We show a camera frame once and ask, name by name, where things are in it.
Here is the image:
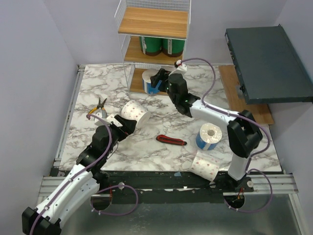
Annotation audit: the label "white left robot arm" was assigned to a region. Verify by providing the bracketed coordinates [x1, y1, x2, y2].
[22, 115, 137, 235]

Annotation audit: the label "blue roll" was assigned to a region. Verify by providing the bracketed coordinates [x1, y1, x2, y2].
[142, 69, 160, 94]
[196, 123, 222, 150]

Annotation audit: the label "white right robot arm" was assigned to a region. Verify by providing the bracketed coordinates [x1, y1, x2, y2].
[150, 69, 263, 192]

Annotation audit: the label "green roll front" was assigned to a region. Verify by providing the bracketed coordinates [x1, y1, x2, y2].
[162, 39, 185, 57]

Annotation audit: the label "green roll back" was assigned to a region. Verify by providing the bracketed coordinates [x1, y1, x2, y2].
[139, 36, 162, 56]

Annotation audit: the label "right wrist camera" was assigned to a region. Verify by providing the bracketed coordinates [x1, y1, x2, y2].
[169, 60, 187, 75]

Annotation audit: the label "pink dotted roll centre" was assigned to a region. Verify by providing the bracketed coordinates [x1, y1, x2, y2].
[121, 100, 151, 129]

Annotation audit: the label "white wire wooden shelf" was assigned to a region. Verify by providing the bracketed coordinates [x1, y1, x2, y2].
[114, 0, 192, 94]

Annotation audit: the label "yellow handled pliers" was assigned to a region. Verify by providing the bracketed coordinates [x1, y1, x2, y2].
[88, 97, 107, 115]

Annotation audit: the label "dark green metal box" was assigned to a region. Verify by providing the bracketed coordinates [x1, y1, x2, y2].
[224, 25, 313, 104]

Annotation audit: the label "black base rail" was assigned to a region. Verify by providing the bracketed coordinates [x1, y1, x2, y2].
[48, 167, 257, 205]

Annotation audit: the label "pink dotted roll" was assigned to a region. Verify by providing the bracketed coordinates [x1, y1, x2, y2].
[121, 100, 151, 129]
[188, 151, 221, 182]

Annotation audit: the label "green roll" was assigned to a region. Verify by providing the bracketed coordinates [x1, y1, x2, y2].
[139, 36, 162, 56]
[162, 39, 185, 57]

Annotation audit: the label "pink dotted roll front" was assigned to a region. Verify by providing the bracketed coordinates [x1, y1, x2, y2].
[188, 151, 221, 182]

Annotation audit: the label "wooden board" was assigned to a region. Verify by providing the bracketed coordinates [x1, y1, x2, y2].
[218, 65, 274, 125]

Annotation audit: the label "red black utility knife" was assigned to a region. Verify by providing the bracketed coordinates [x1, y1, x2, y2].
[156, 135, 187, 146]

